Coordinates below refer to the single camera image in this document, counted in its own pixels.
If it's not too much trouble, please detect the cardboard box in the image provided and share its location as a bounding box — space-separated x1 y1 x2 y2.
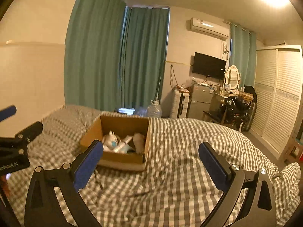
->
80 115 152 172

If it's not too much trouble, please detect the white squeeze tube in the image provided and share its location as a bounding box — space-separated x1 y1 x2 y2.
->
113 135 135 154

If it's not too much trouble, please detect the beige cloth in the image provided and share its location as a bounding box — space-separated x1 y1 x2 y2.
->
133 133 146 154

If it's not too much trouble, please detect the clear water jug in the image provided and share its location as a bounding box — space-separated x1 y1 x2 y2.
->
146 100 162 118

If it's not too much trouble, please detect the black plastic bags pile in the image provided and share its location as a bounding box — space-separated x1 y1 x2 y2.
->
219 97 255 131

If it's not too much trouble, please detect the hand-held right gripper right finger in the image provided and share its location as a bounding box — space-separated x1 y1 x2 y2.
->
198 142 277 227

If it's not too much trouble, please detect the wooden dressing table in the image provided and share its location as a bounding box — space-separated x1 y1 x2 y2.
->
209 91 255 123

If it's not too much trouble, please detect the black wall television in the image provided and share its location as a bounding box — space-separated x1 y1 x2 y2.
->
192 52 226 80

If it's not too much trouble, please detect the narrow teal curtain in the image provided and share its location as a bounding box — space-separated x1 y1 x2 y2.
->
230 22 257 88

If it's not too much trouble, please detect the white plush toy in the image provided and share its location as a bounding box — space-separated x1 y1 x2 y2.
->
103 131 119 151

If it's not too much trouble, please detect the dark cord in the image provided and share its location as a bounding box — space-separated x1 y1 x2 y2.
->
93 170 103 191

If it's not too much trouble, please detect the teal window curtain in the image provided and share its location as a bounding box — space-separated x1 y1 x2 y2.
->
119 6 171 109

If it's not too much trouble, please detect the black hanging garment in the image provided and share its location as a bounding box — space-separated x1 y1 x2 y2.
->
244 85 257 104

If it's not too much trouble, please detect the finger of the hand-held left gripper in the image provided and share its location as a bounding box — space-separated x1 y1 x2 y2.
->
0 121 44 158
0 105 17 122

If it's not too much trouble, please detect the clear plastic bag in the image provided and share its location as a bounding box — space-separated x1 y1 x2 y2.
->
175 84 190 94

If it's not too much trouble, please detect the white oval mirror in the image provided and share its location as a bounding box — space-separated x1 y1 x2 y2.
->
224 65 241 91

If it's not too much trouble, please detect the wide teal curtain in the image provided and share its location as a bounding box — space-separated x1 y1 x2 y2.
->
64 0 128 111

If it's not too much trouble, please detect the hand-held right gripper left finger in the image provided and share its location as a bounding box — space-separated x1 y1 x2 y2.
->
24 140 104 227

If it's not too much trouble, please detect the white ribbed suitcase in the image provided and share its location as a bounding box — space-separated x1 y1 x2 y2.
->
171 89 191 119

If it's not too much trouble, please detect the wooden furniture piece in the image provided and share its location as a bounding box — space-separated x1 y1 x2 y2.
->
284 132 303 163

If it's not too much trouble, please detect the white louvred wardrobe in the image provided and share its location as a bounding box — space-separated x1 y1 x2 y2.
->
250 45 303 160

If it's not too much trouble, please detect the black chair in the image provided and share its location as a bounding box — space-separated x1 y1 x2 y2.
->
202 110 225 123

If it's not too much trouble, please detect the grey checkered blanket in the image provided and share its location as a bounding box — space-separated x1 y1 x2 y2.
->
5 104 301 227

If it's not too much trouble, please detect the white air conditioner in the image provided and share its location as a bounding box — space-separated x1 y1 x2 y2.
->
189 17 230 40

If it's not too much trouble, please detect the grey mini fridge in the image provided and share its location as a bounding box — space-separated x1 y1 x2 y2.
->
188 84 215 121

